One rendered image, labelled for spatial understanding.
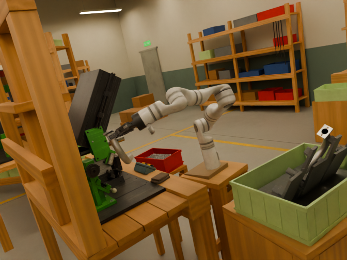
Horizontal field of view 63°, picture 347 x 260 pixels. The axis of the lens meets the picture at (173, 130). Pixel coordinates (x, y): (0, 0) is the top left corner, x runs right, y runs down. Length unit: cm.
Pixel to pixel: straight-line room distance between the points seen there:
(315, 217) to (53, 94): 110
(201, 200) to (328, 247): 62
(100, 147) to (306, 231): 126
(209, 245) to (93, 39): 1063
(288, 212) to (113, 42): 1127
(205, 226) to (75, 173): 81
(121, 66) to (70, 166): 1103
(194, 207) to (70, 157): 72
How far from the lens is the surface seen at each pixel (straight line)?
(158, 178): 173
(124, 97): 1207
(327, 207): 133
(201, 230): 166
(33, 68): 114
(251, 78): 696
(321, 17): 676
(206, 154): 182
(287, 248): 133
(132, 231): 139
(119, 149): 120
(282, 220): 133
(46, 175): 126
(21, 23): 116
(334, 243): 139
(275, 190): 136
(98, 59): 1173
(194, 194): 155
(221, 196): 175
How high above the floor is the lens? 159
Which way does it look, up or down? 14 degrees down
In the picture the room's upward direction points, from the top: 12 degrees counter-clockwise
